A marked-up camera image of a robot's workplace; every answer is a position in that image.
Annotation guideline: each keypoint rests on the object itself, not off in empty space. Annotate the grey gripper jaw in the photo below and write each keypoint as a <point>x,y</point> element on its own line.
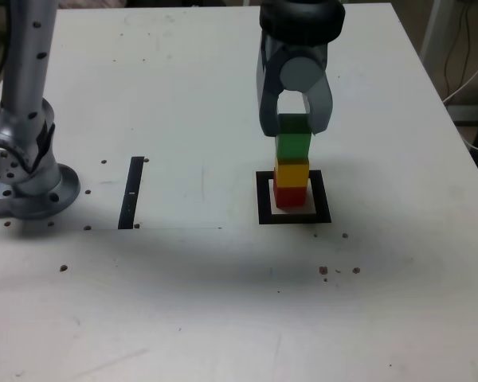
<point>302,73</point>

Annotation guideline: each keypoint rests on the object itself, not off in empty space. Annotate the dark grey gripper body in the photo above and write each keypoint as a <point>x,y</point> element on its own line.
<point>306,50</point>

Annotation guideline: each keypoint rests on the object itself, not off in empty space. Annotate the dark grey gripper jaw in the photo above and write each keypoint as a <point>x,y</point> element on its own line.
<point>267,99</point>

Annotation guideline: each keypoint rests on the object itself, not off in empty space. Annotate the green cube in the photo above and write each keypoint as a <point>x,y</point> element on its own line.
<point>292,147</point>

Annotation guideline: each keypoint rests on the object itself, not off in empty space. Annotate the yellow cube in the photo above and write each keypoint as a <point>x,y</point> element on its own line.
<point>291,177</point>

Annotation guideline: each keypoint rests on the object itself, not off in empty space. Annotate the red cube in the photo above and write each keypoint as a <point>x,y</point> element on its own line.
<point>288,197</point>

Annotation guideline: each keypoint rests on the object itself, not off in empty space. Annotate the black tape square outline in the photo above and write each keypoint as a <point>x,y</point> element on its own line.
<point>322,199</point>

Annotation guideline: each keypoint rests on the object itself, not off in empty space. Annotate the black tape strip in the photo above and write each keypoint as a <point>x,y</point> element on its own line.
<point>130,191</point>

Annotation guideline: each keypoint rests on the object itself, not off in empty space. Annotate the white post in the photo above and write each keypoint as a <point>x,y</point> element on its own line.
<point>432,32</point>

